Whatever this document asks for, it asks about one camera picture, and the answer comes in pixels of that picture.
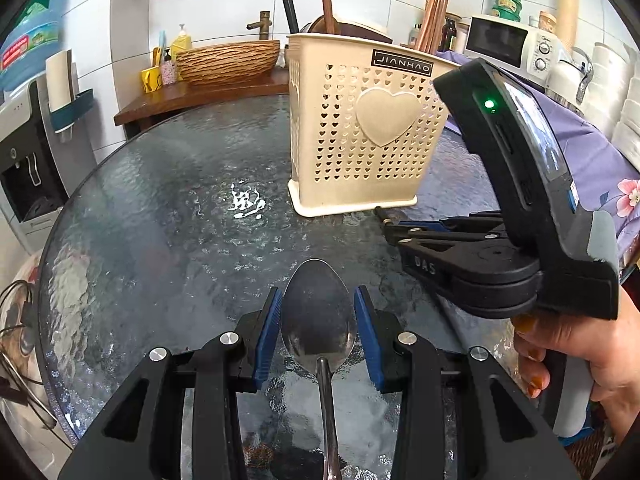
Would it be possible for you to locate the cream perforated utensil holder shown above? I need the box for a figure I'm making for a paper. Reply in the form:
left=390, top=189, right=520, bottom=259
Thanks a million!
left=285, top=32, right=463, bottom=218

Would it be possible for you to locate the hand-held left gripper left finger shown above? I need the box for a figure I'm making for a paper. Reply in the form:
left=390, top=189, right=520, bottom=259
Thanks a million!
left=57, top=286, right=284, bottom=480

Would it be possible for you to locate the water dispenser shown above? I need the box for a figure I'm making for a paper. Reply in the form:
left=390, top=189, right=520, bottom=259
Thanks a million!
left=0, top=77, right=101, bottom=241

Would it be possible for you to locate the wooden counter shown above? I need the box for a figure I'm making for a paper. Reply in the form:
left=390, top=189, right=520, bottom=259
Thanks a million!
left=114, top=67, right=291, bottom=128

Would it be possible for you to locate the dark glass bottle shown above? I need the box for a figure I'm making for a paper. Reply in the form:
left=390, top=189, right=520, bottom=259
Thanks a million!
left=440, top=12, right=462, bottom=53

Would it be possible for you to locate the white electric kettle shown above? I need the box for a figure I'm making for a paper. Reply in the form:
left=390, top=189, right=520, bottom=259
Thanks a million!
left=545, top=47, right=596, bottom=106

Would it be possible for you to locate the paper cup holder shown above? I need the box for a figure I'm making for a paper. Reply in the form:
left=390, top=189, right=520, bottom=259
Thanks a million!
left=45, top=49, right=96, bottom=142

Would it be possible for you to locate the yellow soap bottle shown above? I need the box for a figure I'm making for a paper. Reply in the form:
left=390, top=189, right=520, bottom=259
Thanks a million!
left=171, top=23, right=193, bottom=56

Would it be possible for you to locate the brass faucet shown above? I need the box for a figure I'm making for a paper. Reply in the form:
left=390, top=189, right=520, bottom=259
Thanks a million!
left=246, top=10, right=273, bottom=42

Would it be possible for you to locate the person's right hand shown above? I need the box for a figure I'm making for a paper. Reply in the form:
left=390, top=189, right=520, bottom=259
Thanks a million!
left=514, top=287, right=640, bottom=448

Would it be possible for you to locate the metal spoon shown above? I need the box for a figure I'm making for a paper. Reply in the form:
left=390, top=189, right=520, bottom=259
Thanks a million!
left=280, top=258, right=359, bottom=480

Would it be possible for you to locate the blue water bottle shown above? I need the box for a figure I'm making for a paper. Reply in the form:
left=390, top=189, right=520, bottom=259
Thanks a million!
left=0, top=0, right=68, bottom=91

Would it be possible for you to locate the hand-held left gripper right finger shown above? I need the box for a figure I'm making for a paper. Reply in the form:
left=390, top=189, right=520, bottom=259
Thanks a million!
left=353, top=285, right=583, bottom=480

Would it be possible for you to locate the stack of white paper rolls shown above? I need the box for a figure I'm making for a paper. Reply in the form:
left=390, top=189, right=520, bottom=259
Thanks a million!
left=585, top=42, right=640, bottom=156

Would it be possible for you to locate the beige rolling pin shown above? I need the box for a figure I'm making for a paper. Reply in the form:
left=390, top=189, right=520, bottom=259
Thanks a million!
left=556, top=0, right=581, bottom=53

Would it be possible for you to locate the white microwave oven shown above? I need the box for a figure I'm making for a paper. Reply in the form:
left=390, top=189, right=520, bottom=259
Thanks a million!
left=464, top=14, right=563, bottom=77

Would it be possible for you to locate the glass jar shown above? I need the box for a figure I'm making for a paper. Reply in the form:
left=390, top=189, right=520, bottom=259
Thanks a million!
left=529, top=10, right=558, bottom=33

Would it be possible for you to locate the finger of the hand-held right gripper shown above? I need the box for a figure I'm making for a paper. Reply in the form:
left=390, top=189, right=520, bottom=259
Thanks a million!
left=375, top=206, right=508, bottom=235
left=384, top=227, right=538, bottom=286

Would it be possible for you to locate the woven basket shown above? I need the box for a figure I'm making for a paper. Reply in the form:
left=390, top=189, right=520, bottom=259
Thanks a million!
left=175, top=40, right=282, bottom=86

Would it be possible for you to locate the black cable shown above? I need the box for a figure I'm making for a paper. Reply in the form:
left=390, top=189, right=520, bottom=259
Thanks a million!
left=0, top=280, right=58, bottom=431

